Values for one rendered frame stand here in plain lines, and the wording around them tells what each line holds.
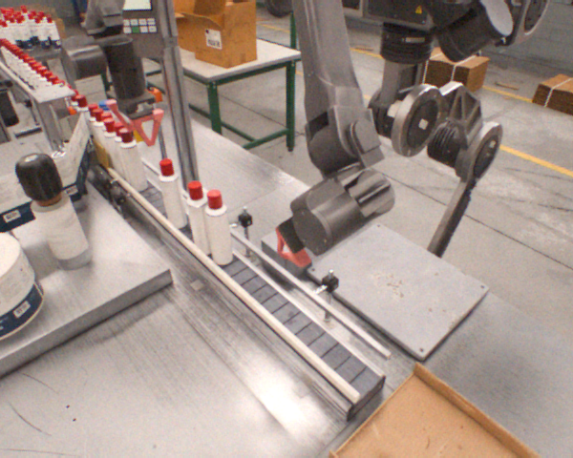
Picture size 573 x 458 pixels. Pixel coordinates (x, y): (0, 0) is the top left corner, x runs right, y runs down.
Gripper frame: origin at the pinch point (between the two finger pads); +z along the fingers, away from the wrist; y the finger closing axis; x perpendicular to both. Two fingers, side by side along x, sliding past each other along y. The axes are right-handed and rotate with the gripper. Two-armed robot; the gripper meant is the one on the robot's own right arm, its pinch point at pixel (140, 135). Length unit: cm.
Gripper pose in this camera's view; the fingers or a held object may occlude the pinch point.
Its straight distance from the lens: 95.2
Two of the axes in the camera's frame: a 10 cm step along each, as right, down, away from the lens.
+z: 0.1, 7.8, 6.2
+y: 6.7, 4.6, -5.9
